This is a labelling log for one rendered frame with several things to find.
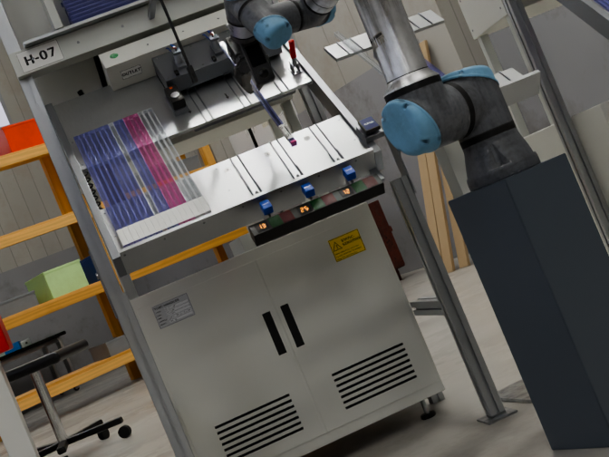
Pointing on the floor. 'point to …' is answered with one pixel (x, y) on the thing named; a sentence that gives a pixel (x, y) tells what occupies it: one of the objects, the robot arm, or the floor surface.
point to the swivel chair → (53, 403)
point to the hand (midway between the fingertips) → (255, 90)
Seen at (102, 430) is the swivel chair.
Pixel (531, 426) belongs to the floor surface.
